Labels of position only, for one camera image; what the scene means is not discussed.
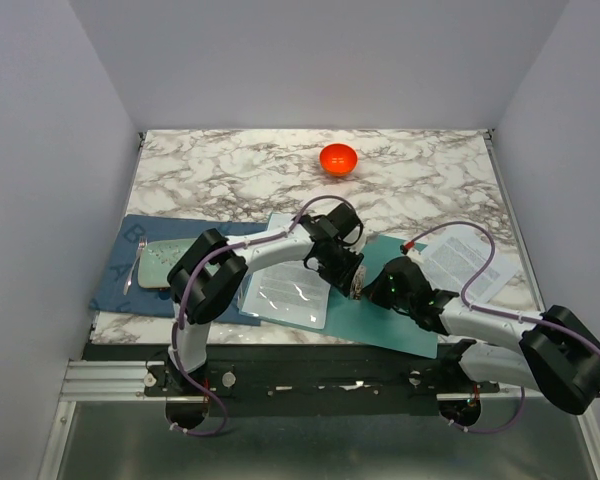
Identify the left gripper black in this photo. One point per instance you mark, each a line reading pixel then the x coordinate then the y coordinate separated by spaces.
pixel 343 280

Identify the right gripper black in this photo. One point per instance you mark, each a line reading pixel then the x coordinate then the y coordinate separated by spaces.
pixel 374 290

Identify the teal file folder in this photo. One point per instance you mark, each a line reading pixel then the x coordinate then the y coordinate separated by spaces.
pixel 360 321

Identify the printed paper sheet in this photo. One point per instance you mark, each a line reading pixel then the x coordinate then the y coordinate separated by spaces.
pixel 280 287

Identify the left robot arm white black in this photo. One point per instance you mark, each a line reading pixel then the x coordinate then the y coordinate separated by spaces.
pixel 204 281

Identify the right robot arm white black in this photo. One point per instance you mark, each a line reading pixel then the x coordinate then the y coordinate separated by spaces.
pixel 551 352

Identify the printed paper stack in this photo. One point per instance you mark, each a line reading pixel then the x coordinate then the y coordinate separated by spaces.
pixel 454 256

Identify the orange bowl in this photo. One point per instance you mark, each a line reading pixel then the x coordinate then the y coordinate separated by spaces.
pixel 338 159

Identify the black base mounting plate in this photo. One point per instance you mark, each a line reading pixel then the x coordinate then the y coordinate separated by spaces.
pixel 303 381

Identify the light green divided plate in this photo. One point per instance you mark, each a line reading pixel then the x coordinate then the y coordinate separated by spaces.
pixel 157 260

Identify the silver fork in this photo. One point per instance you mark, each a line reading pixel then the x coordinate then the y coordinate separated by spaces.
pixel 129 279

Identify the blue cloth placemat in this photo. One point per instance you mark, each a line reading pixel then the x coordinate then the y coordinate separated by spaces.
pixel 110 295

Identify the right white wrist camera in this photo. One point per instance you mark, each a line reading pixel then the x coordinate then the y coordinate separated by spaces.
pixel 411 250

